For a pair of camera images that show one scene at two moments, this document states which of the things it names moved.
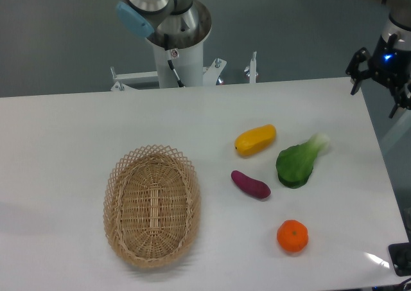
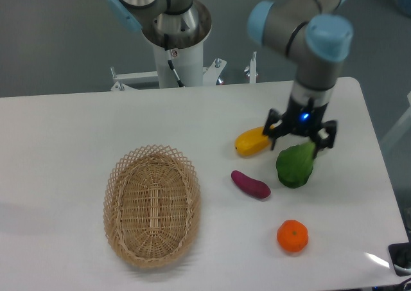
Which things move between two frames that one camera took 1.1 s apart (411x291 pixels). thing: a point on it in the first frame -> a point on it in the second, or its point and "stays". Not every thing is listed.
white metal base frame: [137, 78] stays
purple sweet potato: [256, 187] stays
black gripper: [390, 65] -> [305, 119]
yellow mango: [253, 141] stays
